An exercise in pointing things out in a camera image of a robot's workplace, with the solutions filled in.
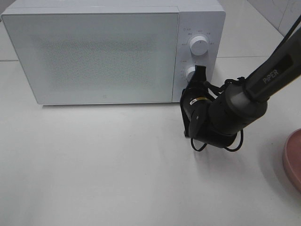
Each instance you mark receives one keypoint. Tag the white microwave oven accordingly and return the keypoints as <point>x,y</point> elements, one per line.
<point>195,17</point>

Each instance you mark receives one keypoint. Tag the upper white round knob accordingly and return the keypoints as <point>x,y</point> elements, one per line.
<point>199,45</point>

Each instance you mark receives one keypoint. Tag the lower white round knob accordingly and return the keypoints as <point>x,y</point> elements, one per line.
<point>189,72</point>

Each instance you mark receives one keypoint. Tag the white round knob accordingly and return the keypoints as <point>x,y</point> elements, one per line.
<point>199,45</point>
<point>189,72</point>

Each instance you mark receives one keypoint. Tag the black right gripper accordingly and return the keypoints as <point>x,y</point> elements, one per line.
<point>194,104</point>

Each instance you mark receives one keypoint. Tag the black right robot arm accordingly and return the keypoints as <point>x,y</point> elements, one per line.
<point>215,115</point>

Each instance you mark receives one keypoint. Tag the pink round plate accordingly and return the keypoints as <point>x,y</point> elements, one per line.
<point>292,159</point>

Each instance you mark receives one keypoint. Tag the white microwave door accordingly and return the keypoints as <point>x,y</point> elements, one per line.
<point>96,58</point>

